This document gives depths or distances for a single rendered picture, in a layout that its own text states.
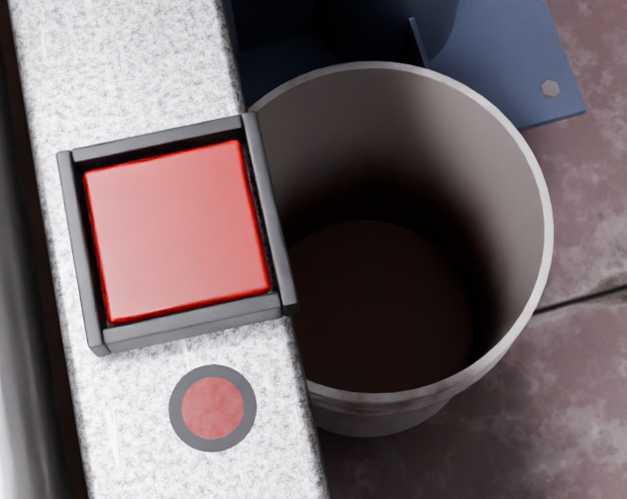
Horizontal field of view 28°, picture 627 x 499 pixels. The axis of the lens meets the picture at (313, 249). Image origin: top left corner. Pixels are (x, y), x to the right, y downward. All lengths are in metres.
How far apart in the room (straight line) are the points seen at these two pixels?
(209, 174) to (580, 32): 1.12
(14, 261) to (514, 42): 1.10
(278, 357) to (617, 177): 1.06
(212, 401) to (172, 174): 0.08
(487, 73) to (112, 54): 1.03
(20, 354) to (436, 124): 0.75
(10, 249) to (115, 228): 0.05
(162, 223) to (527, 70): 1.08
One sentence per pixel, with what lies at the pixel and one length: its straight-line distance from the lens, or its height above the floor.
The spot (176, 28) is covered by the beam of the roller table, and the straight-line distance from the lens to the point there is 0.50.
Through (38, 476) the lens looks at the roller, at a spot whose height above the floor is 0.91.
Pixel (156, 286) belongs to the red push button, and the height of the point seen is 0.93.
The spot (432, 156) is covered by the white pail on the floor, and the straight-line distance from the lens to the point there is 1.22.
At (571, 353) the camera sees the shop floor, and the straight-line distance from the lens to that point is 1.41.
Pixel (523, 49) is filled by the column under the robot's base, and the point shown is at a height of 0.01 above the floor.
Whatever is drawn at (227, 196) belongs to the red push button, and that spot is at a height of 0.93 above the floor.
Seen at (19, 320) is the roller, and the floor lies 0.91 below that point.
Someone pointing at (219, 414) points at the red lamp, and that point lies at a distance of 0.45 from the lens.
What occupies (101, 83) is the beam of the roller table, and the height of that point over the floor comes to 0.92.
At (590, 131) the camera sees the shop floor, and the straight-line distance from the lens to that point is 1.50.
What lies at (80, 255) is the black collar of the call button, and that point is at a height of 0.93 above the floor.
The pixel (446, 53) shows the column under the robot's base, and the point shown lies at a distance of 1.50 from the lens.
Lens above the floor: 1.36
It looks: 73 degrees down
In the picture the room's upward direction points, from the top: 4 degrees counter-clockwise
